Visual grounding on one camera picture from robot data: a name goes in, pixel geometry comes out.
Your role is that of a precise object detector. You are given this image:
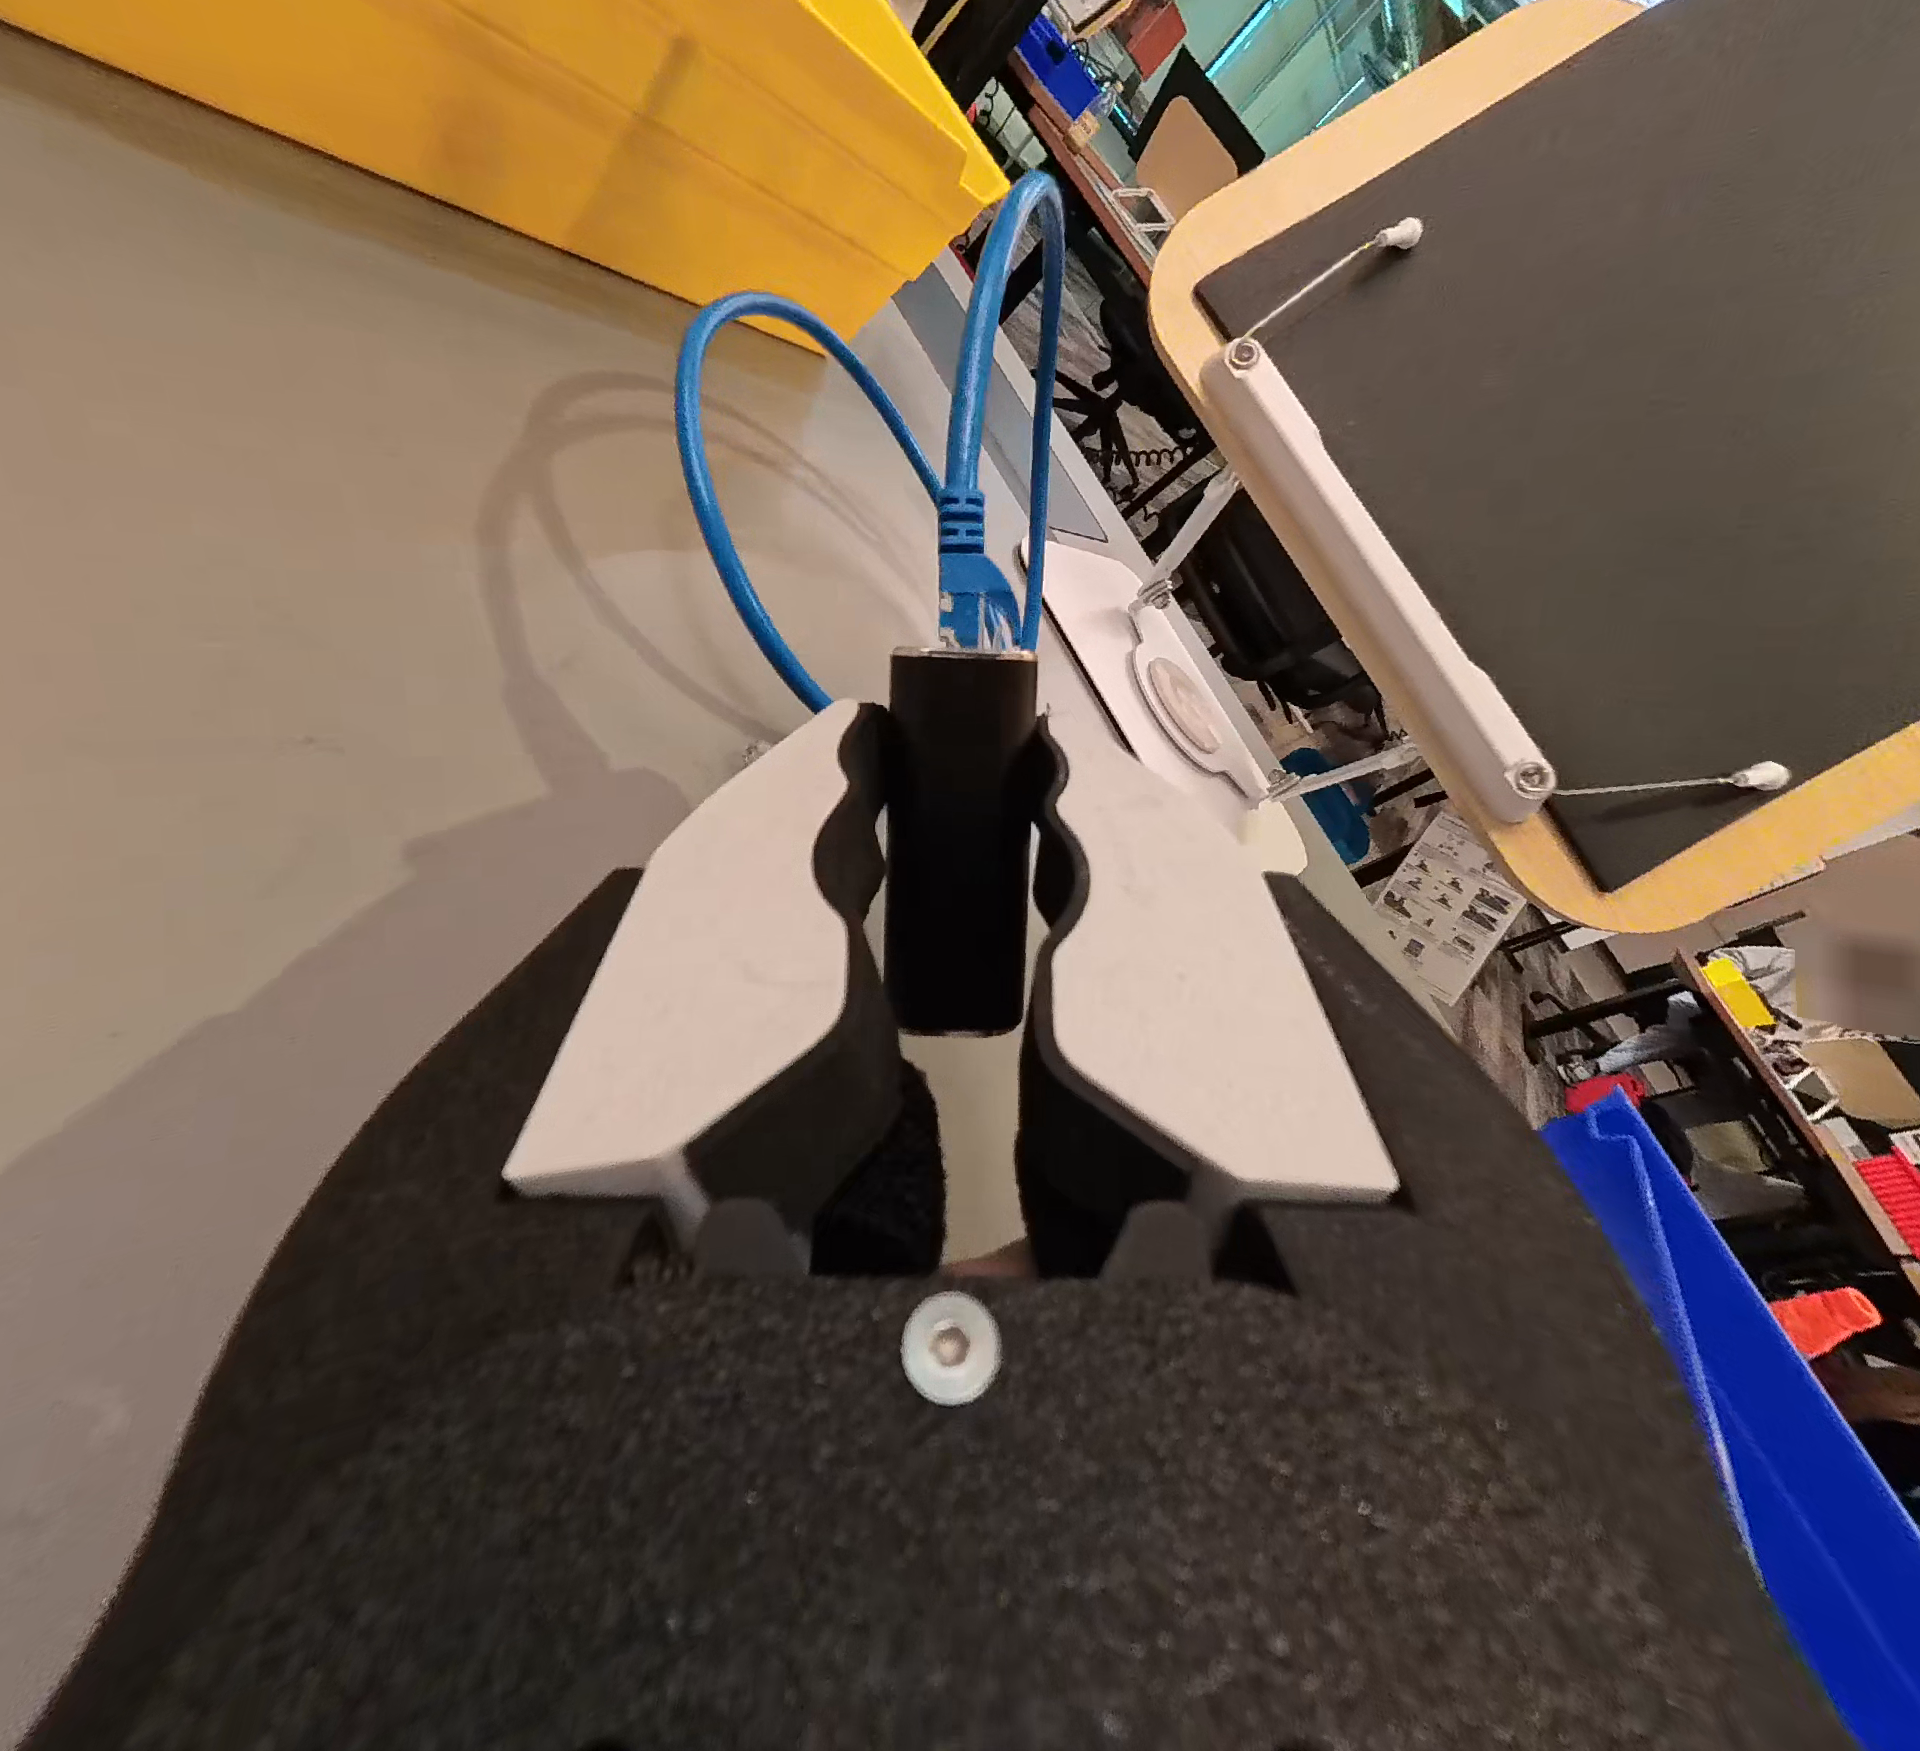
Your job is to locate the yellow plastic bin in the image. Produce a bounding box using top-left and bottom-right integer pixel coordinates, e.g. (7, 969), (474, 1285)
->
(0, 0), (1012, 357)

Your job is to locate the black panel with wooden rim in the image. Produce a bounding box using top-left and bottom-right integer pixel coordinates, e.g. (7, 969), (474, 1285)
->
(1147, 0), (1920, 937)

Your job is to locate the white stand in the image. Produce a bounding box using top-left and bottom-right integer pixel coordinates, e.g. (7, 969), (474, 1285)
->
(1017, 533), (1429, 875)

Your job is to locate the white panel bracket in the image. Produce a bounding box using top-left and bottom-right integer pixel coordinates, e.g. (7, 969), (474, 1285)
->
(1218, 337), (1552, 825)

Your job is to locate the black ethernet port adapter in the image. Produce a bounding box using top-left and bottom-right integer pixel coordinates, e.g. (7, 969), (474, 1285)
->
(883, 645), (1045, 1037)

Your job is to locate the blue plastic bin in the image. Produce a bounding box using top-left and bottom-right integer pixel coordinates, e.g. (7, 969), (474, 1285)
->
(1541, 1083), (1920, 1751)

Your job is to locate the blue ethernet cable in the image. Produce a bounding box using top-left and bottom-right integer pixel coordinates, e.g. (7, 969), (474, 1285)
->
(674, 168), (1071, 717)

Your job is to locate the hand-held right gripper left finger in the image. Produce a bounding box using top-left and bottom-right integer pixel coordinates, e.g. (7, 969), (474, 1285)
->
(498, 701), (906, 1253)

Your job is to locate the printed paper leaflet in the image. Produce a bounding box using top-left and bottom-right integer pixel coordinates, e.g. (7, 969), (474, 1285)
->
(1372, 809), (1530, 1005)

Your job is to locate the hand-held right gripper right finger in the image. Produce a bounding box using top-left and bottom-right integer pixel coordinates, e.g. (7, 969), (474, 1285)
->
(1017, 713), (1405, 1267)

